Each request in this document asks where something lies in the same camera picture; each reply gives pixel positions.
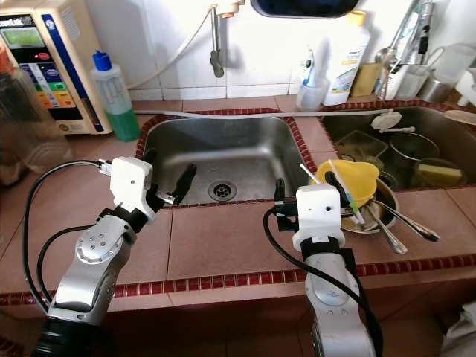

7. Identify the steel ladle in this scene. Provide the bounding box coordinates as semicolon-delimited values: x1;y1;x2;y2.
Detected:
374;46;396;68

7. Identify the white sink plug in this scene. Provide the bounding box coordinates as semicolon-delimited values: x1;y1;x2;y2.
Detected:
370;109;414;135

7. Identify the yellow plastic bowl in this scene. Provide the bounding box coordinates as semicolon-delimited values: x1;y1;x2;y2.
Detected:
316;158;380;208

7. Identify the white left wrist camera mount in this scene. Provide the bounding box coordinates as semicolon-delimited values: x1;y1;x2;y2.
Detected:
109;156;157;224

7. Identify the pale wooden spatula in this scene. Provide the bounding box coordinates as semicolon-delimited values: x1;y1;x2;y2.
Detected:
443;109;476;126

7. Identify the round steel pot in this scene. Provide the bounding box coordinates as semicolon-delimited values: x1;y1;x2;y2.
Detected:
387;132;438;187

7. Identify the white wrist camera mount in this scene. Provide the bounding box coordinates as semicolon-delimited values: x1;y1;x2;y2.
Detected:
292;184;344;252
109;156;157;224

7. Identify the steel cup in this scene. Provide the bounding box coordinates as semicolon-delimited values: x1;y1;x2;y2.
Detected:
416;74;456;105

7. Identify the white detergent bottle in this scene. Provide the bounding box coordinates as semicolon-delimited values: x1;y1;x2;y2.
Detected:
322;9;371;106

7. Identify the white teal green plastic stick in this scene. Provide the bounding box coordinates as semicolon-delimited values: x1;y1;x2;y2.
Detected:
327;158;367;225

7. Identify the square glass dish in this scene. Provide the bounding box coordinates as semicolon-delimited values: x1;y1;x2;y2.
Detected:
333;130;389;161

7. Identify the white cloth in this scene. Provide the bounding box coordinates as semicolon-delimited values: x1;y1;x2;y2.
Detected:
440;301;476;357

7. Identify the long white hose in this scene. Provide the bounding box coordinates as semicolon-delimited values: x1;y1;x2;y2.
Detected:
134;108;391;120

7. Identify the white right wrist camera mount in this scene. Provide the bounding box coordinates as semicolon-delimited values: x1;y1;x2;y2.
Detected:
292;184;344;252

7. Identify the black rounded wall fixture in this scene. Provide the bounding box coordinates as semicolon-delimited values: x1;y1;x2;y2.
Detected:
249;0;361;19

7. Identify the grey wall tap spout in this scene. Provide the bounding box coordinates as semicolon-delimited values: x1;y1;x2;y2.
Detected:
210;0;250;79

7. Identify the white dish rack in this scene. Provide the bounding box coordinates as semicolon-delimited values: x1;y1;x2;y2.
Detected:
454;67;476;109

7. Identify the steel sink basin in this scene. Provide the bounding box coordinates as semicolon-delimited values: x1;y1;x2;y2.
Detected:
138;115;315;208
318;106;476;190

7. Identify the translucent plastic brush cup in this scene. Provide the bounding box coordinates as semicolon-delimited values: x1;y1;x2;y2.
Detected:
295;77;329;112

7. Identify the yellow green sponge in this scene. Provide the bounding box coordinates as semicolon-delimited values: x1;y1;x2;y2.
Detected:
413;158;466;188

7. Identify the white flexible tube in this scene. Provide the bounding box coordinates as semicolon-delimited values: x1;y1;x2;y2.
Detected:
128;9;216;89

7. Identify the chrome sink faucet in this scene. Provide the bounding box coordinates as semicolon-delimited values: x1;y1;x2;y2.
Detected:
379;0;436;97

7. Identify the clear jar orange lid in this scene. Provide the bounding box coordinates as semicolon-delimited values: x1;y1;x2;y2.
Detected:
0;45;75;176

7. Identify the beige water ionizer appliance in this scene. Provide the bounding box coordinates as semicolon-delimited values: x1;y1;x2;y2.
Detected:
0;0;112;136

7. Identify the green soap bottle blue cap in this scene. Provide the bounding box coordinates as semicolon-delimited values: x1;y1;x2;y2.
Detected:
91;49;141;144

